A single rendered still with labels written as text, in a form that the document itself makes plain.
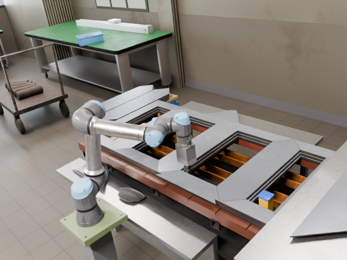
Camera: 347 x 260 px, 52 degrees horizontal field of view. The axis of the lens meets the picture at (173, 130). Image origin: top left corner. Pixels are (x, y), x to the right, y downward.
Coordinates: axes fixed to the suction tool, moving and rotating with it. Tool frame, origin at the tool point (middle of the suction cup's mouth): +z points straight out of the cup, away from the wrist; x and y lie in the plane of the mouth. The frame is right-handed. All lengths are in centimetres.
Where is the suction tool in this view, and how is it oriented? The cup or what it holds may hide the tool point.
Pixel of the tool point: (187, 168)
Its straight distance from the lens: 190.7
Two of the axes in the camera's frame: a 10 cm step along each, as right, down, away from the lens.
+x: -7.6, 3.7, -5.3
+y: -6.4, -2.9, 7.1
